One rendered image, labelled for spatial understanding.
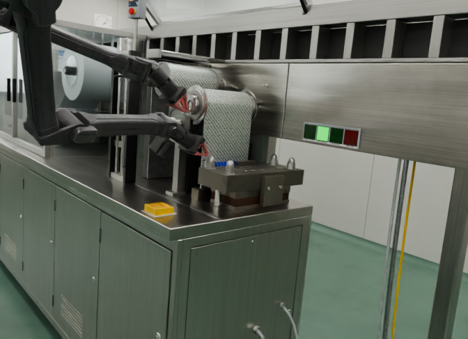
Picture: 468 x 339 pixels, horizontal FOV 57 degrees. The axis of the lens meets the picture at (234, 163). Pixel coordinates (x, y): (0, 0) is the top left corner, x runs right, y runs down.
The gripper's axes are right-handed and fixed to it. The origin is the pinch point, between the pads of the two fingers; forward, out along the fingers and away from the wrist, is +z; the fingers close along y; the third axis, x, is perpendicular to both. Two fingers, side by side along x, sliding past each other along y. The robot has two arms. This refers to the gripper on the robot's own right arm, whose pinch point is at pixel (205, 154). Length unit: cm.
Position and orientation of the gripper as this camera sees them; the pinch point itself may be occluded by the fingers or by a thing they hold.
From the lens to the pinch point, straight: 163.2
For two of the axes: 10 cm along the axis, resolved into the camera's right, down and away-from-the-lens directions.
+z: 6.1, 4.5, 6.5
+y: 6.6, 1.7, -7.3
